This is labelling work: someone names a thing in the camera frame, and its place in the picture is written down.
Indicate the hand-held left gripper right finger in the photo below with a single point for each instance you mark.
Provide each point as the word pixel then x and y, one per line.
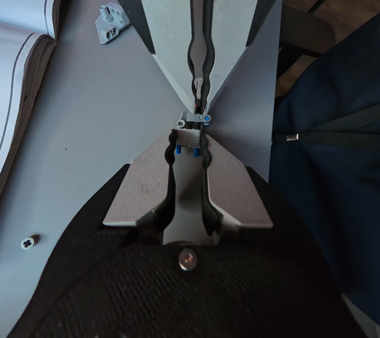
pixel 237 195

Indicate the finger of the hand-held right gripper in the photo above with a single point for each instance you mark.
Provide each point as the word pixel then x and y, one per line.
pixel 237 3
pixel 163 11

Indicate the black chair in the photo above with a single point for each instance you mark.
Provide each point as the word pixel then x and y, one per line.
pixel 308 32

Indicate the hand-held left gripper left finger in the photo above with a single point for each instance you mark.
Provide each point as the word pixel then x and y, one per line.
pixel 139 192

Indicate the small grey lego bush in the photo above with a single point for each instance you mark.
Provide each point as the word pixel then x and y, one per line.
pixel 28 243

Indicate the person's dark blue clothing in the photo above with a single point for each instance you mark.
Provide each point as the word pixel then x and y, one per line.
pixel 326 210

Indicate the thin grey lego liftarm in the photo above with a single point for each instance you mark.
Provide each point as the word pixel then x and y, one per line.
pixel 197 118

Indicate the grey lego block blue pins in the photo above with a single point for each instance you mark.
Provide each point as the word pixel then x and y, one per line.
pixel 190 135

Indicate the grey triangular lego piece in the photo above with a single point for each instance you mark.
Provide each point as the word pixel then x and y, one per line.
pixel 111 22

